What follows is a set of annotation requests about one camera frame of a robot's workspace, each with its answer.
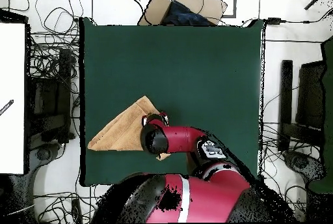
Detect tan terry towel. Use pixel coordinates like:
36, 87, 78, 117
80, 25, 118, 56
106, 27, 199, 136
87, 95, 172, 161

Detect dark green table cloth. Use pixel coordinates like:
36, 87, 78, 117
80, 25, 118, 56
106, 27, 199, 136
79, 17, 265, 188

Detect dark blue garment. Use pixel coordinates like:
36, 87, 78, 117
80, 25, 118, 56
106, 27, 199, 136
162, 0, 211, 26

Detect cardboard box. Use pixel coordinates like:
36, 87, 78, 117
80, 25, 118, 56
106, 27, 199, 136
137, 0, 228, 26

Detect grey swivel base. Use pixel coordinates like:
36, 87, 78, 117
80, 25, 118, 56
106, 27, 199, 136
10, 143, 63, 222
283, 149, 327, 183

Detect black power strip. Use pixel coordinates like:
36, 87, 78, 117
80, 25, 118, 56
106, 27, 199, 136
71, 198, 83, 223

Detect black strip label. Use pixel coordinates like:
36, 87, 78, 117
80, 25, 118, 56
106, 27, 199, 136
0, 99, 14, 117

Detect white panel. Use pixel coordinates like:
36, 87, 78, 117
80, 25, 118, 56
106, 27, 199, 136
0, 22, 26, 175

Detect green fabric drape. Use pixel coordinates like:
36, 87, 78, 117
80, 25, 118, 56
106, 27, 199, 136
308, 35, 333, 193

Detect black cable tangle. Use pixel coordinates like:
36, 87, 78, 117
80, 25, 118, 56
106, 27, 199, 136
33, 191, 105, 223
27, 0, 84, 136
260, 122, 323, 222

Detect grey square frame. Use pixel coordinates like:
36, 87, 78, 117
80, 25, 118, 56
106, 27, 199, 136
199, 0, 237, 18

